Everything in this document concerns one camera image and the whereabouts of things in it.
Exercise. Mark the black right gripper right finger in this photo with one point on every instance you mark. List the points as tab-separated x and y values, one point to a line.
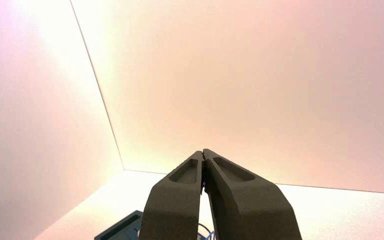
245	208

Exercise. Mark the teal and grey control box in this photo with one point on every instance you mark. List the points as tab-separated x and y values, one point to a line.
119	230

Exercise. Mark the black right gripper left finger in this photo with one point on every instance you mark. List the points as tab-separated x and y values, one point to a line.
175	205

